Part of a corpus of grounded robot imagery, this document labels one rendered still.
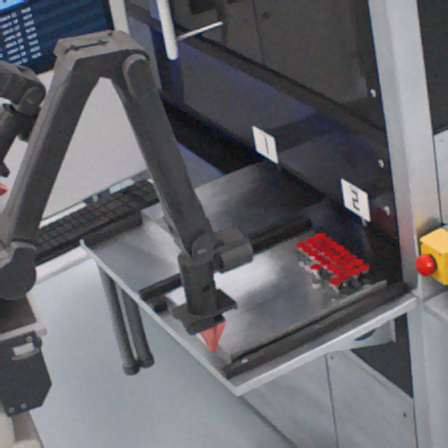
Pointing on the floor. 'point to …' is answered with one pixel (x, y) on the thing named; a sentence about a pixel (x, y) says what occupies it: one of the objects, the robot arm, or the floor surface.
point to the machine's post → (414, 202)
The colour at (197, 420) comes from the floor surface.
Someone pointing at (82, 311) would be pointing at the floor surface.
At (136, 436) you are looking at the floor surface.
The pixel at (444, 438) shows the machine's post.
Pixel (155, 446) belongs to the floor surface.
